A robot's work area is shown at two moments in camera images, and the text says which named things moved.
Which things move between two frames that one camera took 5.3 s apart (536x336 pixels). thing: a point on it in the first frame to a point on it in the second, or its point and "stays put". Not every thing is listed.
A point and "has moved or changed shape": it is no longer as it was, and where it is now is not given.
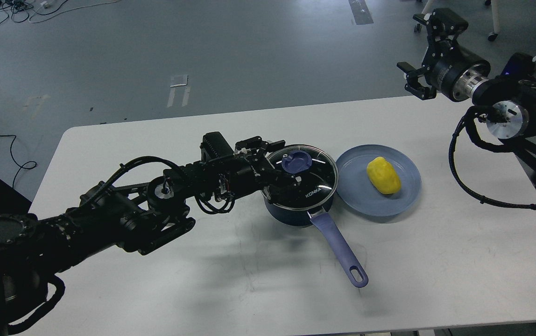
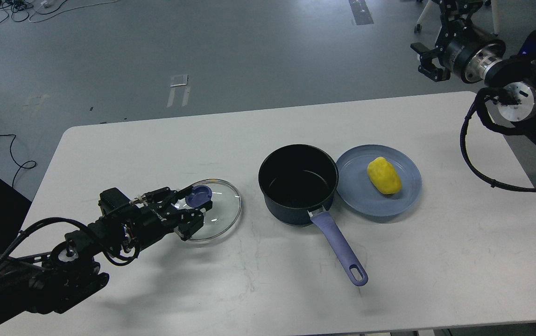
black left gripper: [249, 170] to [151, 221]
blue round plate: [356, 187] stays put
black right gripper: [454, 71] to [469, 51]
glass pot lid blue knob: [296, 161] has moved or changed shape
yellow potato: [384, 176] stays put
